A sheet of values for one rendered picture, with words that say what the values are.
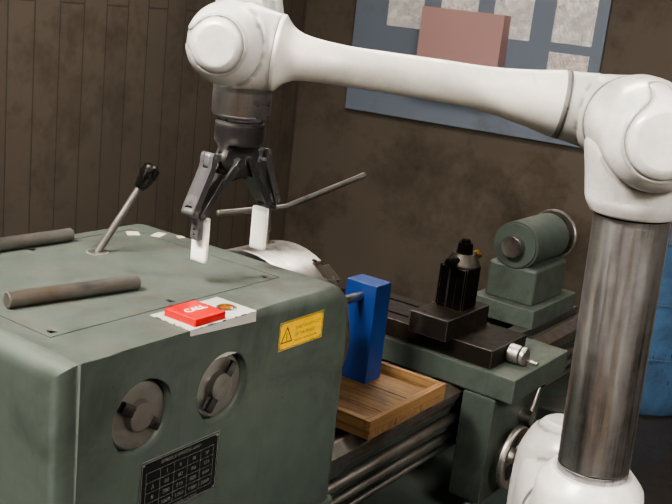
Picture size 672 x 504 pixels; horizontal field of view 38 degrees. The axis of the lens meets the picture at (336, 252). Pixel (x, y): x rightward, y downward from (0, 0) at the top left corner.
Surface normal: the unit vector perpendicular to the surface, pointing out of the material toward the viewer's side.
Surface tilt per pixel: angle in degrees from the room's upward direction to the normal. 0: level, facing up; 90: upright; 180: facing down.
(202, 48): 87
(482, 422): 90
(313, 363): 90
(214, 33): 90
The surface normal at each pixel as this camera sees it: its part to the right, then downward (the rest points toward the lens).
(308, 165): -0.47, 0.18
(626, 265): -0.23, 0.23
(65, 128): 0.87, 0.22
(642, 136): 0.00, 0.16
